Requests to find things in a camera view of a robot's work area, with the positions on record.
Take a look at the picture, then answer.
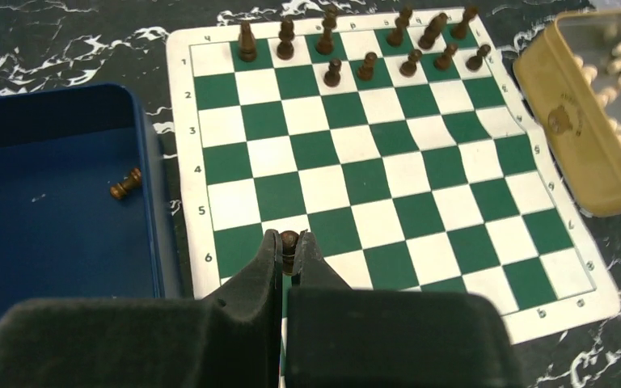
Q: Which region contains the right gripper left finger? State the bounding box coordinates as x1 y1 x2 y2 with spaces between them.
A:
0 230 282 387

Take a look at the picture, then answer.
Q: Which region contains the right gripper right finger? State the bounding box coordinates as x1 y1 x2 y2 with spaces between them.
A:
285 234 522 387

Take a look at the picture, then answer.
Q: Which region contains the small brown piece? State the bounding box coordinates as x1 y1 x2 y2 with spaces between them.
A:
399 48 423 77

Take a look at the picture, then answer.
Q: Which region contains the brown bishop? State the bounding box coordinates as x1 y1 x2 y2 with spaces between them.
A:
238 21 257 62

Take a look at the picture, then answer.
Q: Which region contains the brown chess piece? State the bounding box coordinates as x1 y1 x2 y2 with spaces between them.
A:
450 6 479 40

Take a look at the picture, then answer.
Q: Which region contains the brown pawn round head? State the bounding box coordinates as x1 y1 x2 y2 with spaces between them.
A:
323 58 342 87

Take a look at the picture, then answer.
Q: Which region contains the brown pieces pair in tray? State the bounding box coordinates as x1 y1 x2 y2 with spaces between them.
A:
109 167 142 200

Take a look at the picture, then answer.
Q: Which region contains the green white chess board mat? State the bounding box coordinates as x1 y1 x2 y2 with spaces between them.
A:
167 8 621 343

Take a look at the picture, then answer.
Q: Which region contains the blue plastic tray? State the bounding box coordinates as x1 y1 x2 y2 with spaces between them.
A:
0 84 184 318

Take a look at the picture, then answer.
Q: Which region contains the gold metal tin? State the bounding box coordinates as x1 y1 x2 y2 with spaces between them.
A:
513 9 621 217

